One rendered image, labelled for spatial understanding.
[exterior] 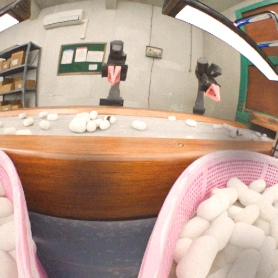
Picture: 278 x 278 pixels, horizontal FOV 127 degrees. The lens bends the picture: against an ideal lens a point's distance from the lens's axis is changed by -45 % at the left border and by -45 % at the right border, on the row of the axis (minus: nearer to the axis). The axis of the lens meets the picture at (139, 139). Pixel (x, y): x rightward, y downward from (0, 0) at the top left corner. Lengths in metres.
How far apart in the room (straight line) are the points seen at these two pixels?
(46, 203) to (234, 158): 0.23
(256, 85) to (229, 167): 0.89
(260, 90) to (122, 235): 1.00
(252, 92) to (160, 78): 1.88
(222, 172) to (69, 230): 0.18
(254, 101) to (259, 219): 0.90
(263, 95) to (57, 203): 1.03
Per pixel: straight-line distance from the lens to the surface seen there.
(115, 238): 0.15
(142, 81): 2.41
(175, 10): 0.35
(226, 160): 0.15
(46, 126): 0.29
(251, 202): 0.15
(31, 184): 0.15
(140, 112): 0.47
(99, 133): 0.24
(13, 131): 0.30
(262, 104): 0.97
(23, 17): 0.44
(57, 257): 0.15
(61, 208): 0.16
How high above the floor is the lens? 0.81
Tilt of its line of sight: 19 degrees down
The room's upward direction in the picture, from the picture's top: 6 degrees clockwise
